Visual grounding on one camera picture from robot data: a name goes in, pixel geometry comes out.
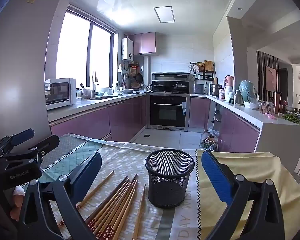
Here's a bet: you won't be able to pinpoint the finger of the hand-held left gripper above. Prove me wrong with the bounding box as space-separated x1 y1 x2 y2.
0 134 60 166
0 128 35 156

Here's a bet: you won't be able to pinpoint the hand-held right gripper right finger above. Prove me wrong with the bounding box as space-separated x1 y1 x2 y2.
201 150 285 240

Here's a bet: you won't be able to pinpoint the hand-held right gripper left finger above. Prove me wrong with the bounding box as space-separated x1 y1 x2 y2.
17 151 102 240

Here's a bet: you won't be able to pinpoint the bunch of wooden chopsticks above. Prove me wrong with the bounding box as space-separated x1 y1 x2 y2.
58 171 147 240

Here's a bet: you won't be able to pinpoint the black mesh holder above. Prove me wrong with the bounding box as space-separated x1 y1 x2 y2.
144 149 195 208

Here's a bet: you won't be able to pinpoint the person's left hand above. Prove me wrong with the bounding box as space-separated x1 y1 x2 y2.
9 186 26 222

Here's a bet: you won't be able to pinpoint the patchwork printed tablecloth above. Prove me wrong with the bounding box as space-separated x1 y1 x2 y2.
22 132 300 240

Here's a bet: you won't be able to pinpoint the plastic bag of greens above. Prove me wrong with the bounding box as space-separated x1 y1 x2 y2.
207 127 220 152

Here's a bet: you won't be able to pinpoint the plastic oil bottle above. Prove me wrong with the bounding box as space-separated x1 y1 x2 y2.
199 129 212 148

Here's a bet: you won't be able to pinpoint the white microwave oven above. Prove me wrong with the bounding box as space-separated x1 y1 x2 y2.
44 78 77 111

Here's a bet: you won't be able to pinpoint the pink base cabinets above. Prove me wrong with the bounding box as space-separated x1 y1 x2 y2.
49 95 150 143
189 97 210 129
219 104 262 153

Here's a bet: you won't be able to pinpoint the grey refrigerator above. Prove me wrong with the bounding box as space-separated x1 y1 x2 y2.
0 0 68 145

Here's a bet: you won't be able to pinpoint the steel sink faucet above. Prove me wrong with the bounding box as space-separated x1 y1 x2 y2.
91 70 99 98

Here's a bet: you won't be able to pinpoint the built-in black oven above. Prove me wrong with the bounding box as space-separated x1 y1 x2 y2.
147 94 190 130

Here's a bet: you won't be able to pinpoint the white kitchen countertop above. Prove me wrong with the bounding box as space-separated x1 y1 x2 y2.
46 90 300 173

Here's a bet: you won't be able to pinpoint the clear plastic food container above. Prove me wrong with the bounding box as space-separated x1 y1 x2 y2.
259 101 275 115

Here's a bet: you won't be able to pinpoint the steel stockpot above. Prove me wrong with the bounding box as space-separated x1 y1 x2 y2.
209 83 222 97

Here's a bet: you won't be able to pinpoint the silver countertop appliance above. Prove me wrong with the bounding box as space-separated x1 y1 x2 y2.
193 83 205 95

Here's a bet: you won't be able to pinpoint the teal covered appliance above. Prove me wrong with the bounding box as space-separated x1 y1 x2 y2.
239 80 259 103

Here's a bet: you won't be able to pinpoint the kitchen window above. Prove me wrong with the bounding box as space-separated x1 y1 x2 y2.
55 4 118 88

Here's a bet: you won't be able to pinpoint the green leafy vegetables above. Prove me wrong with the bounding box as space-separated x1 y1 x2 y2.
282 114 300 124

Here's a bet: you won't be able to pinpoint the copper tumbler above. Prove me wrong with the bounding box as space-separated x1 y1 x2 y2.
274 91 283 114

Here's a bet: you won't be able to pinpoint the black range hood stove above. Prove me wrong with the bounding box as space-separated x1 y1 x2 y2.
151 72 192 94

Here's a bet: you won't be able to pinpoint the dark slatted room divider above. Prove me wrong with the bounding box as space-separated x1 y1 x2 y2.
256 51 280 100

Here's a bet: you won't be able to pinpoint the white gas water heater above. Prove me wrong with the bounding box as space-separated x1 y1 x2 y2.
121 36 134 61

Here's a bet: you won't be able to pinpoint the ceiling light panel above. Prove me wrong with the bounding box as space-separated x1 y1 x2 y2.
153 6 177 23

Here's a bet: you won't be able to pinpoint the black wall rack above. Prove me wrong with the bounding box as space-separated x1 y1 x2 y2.
189 61 215 80

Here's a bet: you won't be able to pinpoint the pink wall picture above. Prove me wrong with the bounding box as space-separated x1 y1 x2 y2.
265 66 278 91

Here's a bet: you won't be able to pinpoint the pink wall cabinets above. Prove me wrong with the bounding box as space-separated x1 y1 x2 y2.
129 32 157 55

